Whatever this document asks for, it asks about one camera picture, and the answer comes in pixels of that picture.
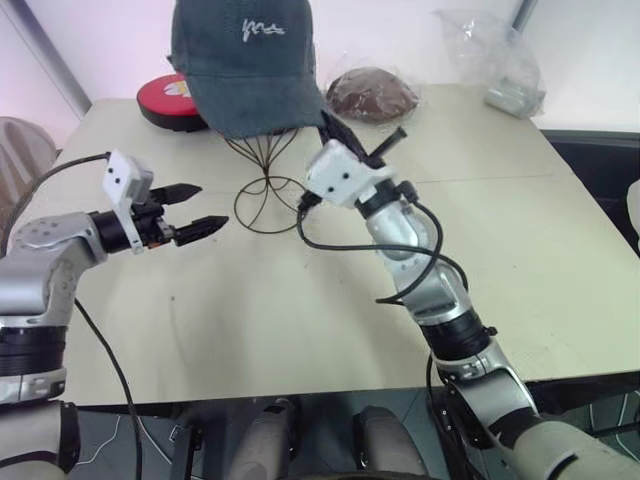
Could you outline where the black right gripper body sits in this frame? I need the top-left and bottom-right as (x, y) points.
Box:
(333, 130), (386, 171)

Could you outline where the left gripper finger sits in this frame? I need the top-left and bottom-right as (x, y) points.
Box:
(174, 215), (231, 247)
(151, 182), (204, 206)

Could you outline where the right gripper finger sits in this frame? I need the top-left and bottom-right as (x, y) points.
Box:
(319, 111), (359, 152)
(371, 127), (408, 161)

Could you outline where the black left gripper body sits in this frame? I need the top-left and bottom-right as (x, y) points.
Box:
(130, 188), (179, 251)

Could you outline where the dark green baseball cap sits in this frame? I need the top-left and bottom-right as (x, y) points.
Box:
(168, 0), (330, 141)

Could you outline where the brown hat in plastic wrap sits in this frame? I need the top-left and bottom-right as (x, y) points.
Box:
(325, 66), (422, 124)

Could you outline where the red round black-rimmed pad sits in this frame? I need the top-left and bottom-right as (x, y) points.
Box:
(136, 71), (207, 134)

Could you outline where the clear plastic bag with contents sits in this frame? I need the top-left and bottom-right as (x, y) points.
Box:
(432, 6), (547, 121)

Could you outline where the beige chair back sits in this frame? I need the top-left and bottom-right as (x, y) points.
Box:
(0, 116), (59, 241)

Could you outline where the white rounded object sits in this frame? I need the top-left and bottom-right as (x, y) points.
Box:
(623, 178), (640, 257)

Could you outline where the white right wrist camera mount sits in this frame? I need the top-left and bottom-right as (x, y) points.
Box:
(305, 139), (397, 208)

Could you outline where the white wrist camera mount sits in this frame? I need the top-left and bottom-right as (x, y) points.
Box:
(305, 139), (397, 208)
(101, 149), (156, 257)

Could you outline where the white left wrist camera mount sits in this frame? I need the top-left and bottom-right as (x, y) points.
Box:
(101, 149), (156, 257)

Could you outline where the brown wire hat stand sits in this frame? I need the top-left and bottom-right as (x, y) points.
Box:
(225, 123), (315, 235)

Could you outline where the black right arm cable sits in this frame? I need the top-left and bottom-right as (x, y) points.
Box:
(296, 182), (447, 307)

